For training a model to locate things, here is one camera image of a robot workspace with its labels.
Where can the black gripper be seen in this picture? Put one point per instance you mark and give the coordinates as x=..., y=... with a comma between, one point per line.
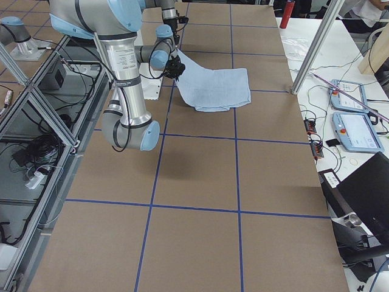
x=175, y=69

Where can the light blue striped shirt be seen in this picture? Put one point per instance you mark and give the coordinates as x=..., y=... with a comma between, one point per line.
x=208, y=90

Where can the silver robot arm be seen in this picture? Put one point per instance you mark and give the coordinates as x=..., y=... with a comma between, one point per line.
x=169, y=13
x=114, y=26

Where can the clear plastic zip bag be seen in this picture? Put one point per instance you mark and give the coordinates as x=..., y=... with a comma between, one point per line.
x=295, y=48

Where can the red cylindrical bottle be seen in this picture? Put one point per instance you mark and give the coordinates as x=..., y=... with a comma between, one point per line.
x=288, y=9

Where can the brown paper table cover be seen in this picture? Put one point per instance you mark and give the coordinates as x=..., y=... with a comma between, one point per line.
x=227, y=201

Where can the white power strip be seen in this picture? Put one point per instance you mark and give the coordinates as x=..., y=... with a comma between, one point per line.
x=36, y=179

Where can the near blue teach pendant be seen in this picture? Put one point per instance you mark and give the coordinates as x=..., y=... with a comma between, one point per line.
x=356, y=133

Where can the black laptop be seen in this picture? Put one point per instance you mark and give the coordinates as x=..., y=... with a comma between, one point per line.
x=366, y=192

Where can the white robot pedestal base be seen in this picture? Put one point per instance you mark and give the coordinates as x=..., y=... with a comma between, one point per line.
x=146, y=38

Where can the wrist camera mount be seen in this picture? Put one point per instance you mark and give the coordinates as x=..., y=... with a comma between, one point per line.
x=182, y=19

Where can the aluminium frame post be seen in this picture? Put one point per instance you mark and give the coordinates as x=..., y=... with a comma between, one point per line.
x=319, y=38

